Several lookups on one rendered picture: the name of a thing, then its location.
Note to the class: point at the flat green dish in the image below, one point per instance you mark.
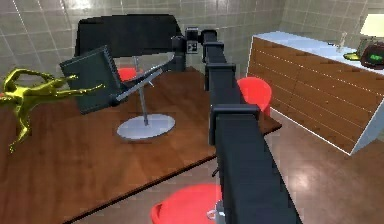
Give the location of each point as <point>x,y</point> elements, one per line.
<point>351,56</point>

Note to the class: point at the gold figure statue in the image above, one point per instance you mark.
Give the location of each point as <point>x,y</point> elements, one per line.
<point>25,96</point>

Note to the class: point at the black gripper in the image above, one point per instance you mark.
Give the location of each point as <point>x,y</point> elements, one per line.
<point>178,50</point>

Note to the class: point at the red chair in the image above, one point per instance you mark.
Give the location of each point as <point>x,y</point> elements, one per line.
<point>126,73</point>
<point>186,206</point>
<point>256,93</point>

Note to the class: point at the dark red alarm clock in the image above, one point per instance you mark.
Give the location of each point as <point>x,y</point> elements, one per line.
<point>375,56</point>

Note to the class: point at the brown wooden table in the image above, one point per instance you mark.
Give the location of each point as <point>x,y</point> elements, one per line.
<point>83,156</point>

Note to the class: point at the wooden sideboard with white top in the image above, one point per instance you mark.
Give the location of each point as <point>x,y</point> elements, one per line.
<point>316,90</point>

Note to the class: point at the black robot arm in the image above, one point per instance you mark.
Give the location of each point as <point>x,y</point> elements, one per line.
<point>240,160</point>

